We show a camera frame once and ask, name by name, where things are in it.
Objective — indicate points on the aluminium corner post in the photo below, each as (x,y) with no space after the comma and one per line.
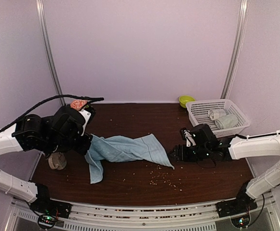
(47,45)
(238,44)

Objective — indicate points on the right aluminium corner post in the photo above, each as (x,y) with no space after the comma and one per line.
(238,44)

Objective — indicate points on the white perforated plastic basket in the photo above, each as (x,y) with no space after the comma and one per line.
(198,110)

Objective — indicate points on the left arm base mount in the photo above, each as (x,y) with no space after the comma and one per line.
(47,209)

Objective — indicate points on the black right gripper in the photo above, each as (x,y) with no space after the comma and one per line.
(180,155)

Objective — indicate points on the rolled towel in basket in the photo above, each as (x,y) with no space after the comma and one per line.
(215,114)

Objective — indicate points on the front aluminium rail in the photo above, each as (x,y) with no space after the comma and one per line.
(189,217)

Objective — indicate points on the light blue towel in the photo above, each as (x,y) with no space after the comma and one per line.
(120,149)

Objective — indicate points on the left aluminium corner post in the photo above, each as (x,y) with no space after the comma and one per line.
(47,45)

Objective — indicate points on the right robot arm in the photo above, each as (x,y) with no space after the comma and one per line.
(202,144)

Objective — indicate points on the red patterned small bowl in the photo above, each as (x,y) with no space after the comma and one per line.
(78,104)

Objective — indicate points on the beige printed mug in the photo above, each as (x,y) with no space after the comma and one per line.
(57,161)

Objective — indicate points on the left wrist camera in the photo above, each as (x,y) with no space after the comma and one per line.
(88,112)

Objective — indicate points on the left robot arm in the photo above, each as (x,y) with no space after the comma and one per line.
(60,133)

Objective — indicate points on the mint green panda towel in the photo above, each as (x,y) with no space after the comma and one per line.
(227,121)

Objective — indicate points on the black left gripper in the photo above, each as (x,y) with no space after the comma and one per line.
(83,147)

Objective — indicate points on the lime green bowl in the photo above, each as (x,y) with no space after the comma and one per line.
(184,99)

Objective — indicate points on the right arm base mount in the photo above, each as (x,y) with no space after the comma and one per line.
(238,210)

